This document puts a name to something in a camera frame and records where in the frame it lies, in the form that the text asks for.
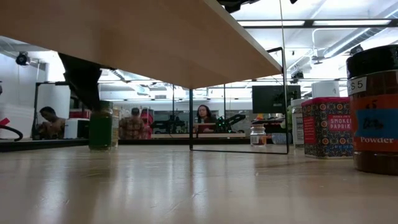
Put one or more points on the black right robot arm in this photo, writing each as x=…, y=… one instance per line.
x=233, y=4

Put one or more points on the black-lid brown spice jar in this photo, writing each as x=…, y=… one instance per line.
x=376, y=124

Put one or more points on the person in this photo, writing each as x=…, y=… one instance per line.
x=51, y=121
x=205, y=115
x=132, y=127

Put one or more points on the white-lid spice jar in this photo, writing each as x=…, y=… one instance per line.
x=298, y=124

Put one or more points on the black background machine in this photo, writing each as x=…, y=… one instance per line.
x=169, y=126

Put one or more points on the potted green succulent plant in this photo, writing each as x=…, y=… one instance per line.
x=289, y=119

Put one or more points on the black aluminium table frame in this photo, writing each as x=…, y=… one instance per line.
x=46, y=144

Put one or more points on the green-lid spice jar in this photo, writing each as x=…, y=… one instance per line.
x=100, y=127

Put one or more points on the black ceiling camera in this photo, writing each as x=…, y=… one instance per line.
x=22, y=59

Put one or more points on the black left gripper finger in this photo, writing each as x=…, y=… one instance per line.
x=82, y=84

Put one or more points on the black background robot arm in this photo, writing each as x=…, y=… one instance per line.
x=231, y=119

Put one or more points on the red tape strip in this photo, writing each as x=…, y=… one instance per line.
x=3, y=122

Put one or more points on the red-lid patterned paprika tin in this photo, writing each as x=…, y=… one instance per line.
x=326, y=130

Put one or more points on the white round canister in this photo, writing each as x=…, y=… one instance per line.
x=325, y=90

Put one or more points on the black computer monitor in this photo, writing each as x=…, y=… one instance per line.
x=267, y=99

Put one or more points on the small clear glass jar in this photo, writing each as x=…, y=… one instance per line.
x=258, y=137

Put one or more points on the white box appliance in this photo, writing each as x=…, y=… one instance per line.
x=76, y=128

